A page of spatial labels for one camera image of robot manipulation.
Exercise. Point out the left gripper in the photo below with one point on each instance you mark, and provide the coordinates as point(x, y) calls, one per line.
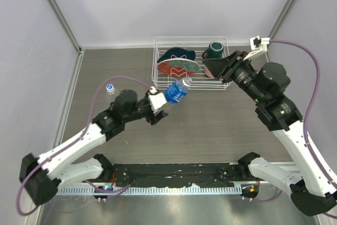
point(160, 115)

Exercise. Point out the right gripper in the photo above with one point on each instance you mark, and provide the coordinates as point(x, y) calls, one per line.
point(218, 67)

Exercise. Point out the blue labelled plastic bottle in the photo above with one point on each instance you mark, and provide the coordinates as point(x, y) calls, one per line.
point(177, 90)

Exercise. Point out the white blue bottle cap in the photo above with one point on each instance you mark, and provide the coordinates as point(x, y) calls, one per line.
point(110, 88)

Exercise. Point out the clear unlabelled plastic bottle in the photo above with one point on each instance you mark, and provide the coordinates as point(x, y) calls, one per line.
point(111, 96)

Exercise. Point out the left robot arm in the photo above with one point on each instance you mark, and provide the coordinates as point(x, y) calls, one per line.
point(43, 175)

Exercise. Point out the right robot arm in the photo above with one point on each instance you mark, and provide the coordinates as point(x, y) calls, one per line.
point(309, 190)

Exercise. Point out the pink patterned bowl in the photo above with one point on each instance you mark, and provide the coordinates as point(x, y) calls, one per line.
point(208, 73)

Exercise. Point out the dark green mug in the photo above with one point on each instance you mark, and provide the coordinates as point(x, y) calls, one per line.
point(214, 51)

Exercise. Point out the dark blue plate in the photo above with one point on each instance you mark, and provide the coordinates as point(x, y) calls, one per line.
point(177, 52)

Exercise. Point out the red teal plate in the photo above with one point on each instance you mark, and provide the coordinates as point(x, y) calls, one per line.
point(178, 67)

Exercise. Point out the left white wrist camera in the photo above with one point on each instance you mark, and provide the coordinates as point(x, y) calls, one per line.
point(157, 99)

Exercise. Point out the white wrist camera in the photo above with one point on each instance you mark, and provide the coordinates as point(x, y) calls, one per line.
point(258, 47)
point(157, 99)

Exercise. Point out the white wire dish rack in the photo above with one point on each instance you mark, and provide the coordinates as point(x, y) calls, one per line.
point(197, 43)

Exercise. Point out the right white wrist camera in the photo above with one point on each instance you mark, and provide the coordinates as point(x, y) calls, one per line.
point(258, 47)

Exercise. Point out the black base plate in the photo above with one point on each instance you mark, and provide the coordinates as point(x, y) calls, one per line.
point(176, 175)

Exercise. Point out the slotted cable duct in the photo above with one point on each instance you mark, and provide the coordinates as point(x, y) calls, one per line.
point(85, 189)

